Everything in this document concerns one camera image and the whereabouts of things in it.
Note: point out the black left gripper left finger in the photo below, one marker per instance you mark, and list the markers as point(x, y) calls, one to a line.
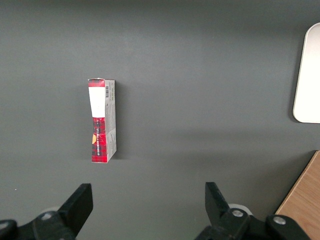
point(77, 205)

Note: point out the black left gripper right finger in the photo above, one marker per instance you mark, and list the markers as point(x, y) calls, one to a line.
point(216, 205)

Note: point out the beige plastic tray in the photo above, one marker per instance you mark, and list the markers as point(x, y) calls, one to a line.
point(308, 82)

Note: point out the red plaid cardboard box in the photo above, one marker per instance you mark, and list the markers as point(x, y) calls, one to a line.
point(100, 140)

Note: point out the wooden drawer cabinet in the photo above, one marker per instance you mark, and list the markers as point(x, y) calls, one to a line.
point(305, 195)

